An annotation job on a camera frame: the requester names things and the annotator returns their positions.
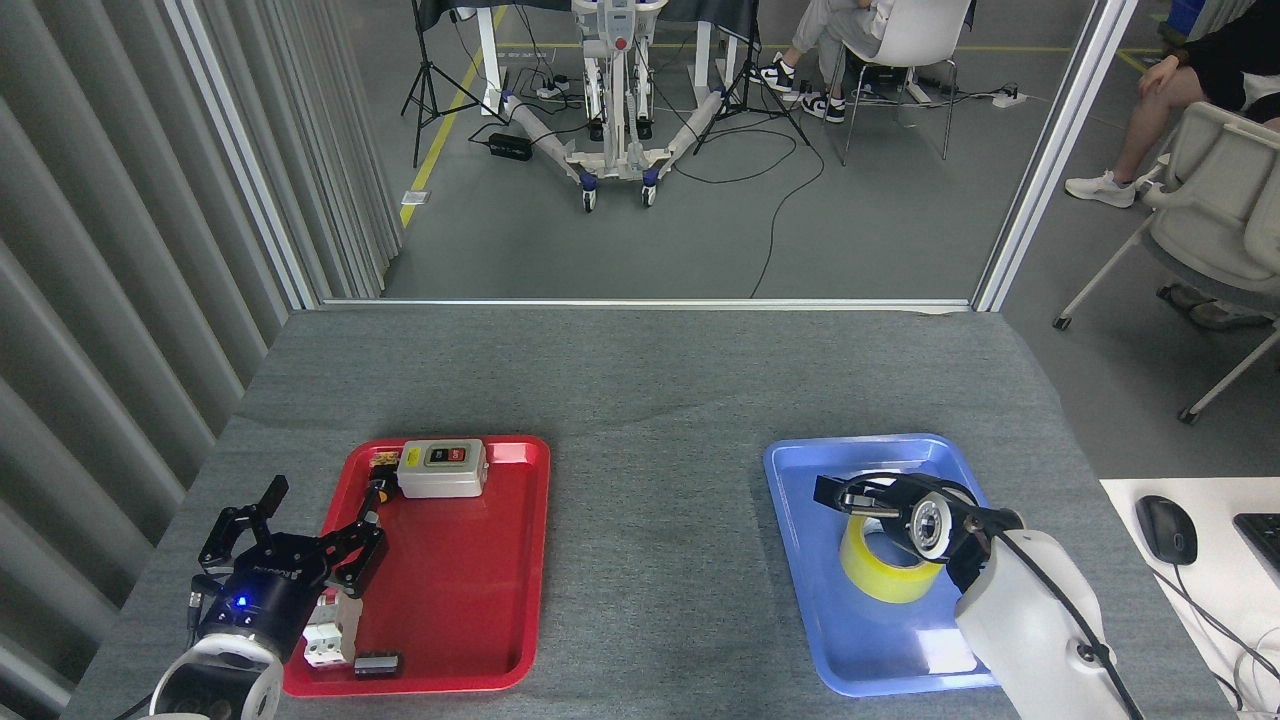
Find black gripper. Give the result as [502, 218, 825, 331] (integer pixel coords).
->
[812, 473, 918, 547]
[195, 475, 390, 663]

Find yellow tape roll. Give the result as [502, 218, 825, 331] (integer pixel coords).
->
[838, 500, 946, 605]

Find person's hand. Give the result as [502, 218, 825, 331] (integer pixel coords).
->
[1138, 47, 1192, 98]

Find blue plastic tray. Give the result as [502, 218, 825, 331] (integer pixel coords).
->
[763, 433, 1063, 698]

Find white circuit breaker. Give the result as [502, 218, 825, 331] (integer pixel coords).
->
[303, 588, 364, 669]

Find red plastic tray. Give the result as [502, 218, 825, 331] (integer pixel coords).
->
[280, 434, 552, 698]

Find grey felt table cover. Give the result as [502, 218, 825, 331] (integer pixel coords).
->
[60, 308, 1241, 720]

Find black computer mouse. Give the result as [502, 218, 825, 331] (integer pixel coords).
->
[1135, 495, 1199, 567]

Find grey corrugated partition panel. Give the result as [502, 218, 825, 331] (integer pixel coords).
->
[0, 0, 406, 720]

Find white side desk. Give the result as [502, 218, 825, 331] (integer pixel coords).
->
[1100, 477, 1280, 720]

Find white wheeled stand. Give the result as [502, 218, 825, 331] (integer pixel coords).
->
[500, 0, 726, 213]

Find black tripod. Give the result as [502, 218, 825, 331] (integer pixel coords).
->
[400, 0, 506, 169]
[693, 0, 813, 156]

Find black keyboard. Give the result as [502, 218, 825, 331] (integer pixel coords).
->
[1232, 512, 1280, 586]

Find seated person with black-white shoes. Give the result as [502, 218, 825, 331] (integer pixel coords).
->
[750, 0, 901, 124]

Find white shell chair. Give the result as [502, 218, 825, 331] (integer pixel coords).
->
[825, 0, 976, 166]

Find grey office chair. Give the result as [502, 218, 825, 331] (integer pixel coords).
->
[1052, 100, 1280, 426]

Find white desk with black cloth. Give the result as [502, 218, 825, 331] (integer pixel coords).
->
[415, 0, 761, 106]

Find seated person with white shoes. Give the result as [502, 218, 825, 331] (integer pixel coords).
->
[1063, 0, 1280, 331]

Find grey push button switch box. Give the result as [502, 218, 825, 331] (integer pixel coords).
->
[396, 439, 488, 499]

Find black floor cable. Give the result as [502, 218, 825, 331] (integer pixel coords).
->
[670, 100, 826, 299]

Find silver frame rail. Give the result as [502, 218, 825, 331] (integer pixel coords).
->
[318, 297, 976, 313]

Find black mouse cable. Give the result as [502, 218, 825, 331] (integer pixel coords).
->
[1160, 563, 1280, 720]

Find silver frame post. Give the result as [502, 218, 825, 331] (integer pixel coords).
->
[165, 0, 321, 311]
[972, 0, 1141, 313]

